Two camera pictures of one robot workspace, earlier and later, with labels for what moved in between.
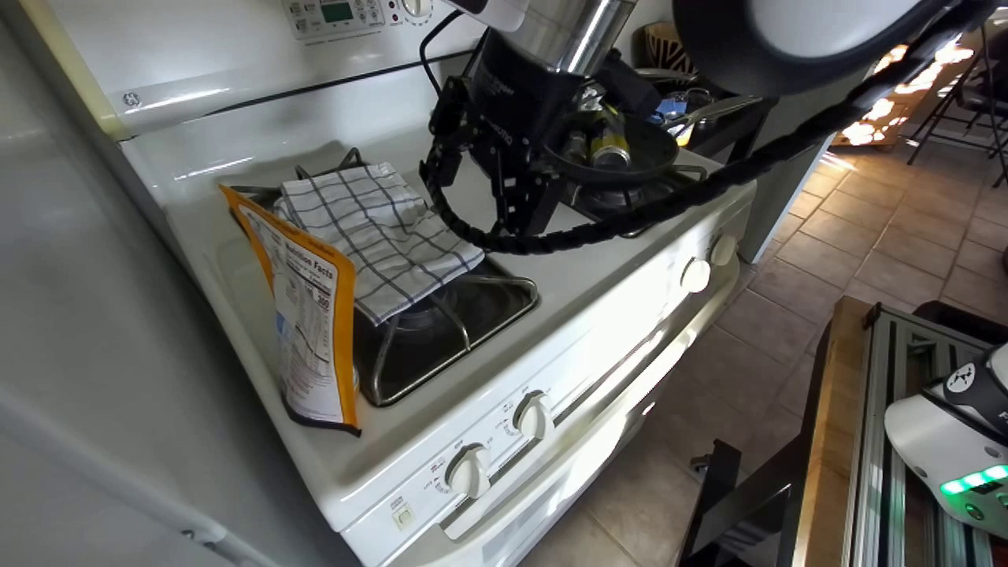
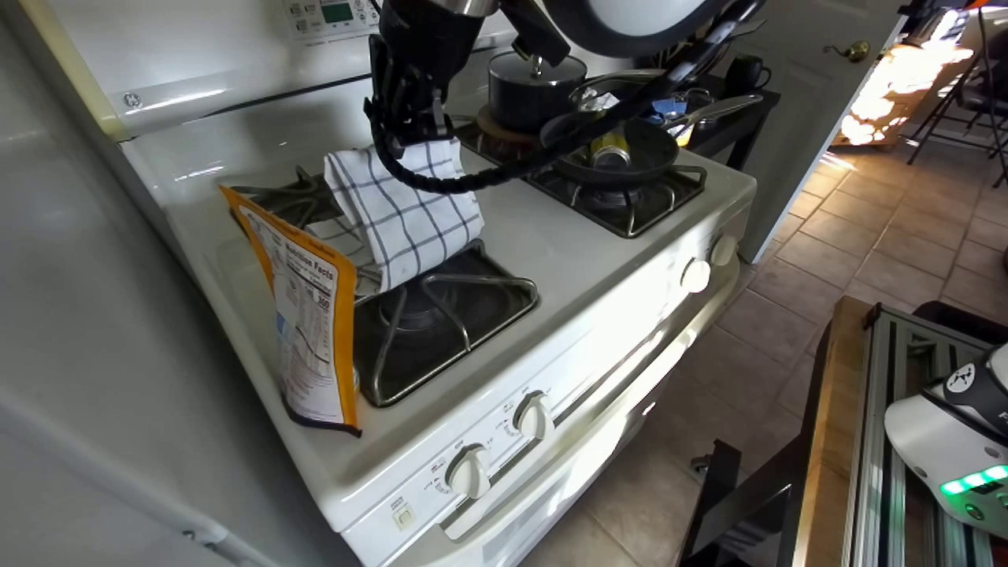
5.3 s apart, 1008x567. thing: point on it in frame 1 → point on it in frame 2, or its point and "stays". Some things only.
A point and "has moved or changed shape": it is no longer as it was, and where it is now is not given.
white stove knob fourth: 721,249 stays
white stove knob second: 531,414 stays
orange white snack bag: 317,309 stays
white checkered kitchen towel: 396,247 has moved or changed shape
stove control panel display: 345,19 stays
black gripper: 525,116 → 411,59
